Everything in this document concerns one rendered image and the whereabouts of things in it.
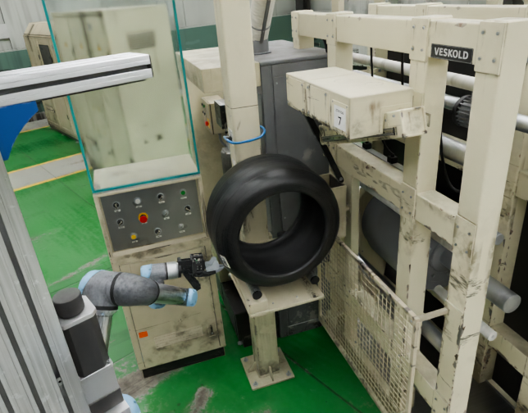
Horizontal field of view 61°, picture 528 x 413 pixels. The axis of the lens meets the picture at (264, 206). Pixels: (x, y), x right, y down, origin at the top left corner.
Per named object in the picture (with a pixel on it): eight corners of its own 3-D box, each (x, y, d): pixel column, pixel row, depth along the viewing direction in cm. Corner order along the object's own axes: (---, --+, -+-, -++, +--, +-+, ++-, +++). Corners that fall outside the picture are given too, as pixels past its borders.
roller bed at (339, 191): (306, 226, 254) (304, 177, 241) (330, 220, 258) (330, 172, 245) (320, 242, 237) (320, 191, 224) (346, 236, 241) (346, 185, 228)
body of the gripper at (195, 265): (206, 260, 193) (178, 264, 190) (206, 277, 197) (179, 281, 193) (202, 251, 200) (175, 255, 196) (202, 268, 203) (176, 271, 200)
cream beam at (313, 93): (285, 106, 207) (284, 73, 200) (335, 97, 213) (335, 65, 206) (348, 141, 154) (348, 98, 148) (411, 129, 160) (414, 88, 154)
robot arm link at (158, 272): (141, 280, 195) (139, 262, 193) (166, 277, 199) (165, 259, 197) (142, 288, 188) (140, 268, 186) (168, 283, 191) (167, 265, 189)
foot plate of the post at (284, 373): (240, 359, 288) (239, 355, 286) (279, 347, 295) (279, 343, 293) (252, 391, 265) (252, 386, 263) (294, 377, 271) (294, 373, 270)
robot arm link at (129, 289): (146, 273, 149) (200, 284, 195) (116, 270, 152) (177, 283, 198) (140, 308, 146) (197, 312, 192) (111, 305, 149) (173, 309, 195)
